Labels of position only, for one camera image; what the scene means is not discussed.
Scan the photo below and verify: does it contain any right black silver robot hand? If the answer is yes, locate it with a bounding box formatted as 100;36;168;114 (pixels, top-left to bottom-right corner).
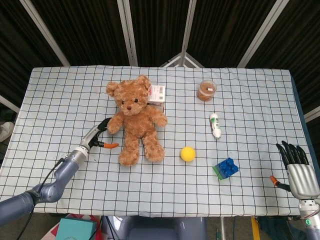
269;140;320;200

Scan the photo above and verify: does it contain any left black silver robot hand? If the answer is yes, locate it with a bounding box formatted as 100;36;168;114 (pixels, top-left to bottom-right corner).
79;117;120;151

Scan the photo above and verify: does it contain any brown plush teddy bear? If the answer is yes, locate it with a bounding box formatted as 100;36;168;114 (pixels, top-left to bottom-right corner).
105;74;169;167

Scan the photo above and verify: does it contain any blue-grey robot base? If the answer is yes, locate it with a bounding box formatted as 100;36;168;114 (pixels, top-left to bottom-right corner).
100;215;209;240

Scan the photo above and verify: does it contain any light blue checkered tablecloth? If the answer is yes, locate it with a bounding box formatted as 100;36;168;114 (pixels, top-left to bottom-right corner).
0;65;310;218

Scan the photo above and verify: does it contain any blue green toy brick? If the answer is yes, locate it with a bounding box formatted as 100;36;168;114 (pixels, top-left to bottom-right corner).
212;157;240;181

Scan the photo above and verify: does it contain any white pink cardboard box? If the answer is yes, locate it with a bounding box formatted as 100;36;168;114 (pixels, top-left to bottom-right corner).
146;84;167;114

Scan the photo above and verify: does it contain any teal box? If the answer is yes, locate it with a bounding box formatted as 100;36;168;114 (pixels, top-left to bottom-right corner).
55;217;99;240

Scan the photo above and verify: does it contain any white green tube bottle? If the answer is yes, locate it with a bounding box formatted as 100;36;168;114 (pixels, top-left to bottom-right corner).
209;112;223;140

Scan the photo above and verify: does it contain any yellow foam ball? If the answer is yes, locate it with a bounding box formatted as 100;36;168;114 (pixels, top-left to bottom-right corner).
180;146;197;163

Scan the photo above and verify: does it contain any clear jar with brown contents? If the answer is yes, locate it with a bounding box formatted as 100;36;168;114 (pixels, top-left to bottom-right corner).
196;79;218;103

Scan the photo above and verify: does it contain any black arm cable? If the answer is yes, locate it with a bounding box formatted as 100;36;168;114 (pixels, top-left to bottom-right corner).
23;156;69;240

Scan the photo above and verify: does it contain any white partition frame post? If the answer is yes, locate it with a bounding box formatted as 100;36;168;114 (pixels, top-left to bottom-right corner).
19;0;71;67
116;0;139;67
178;0;197;67
236;0;284;68

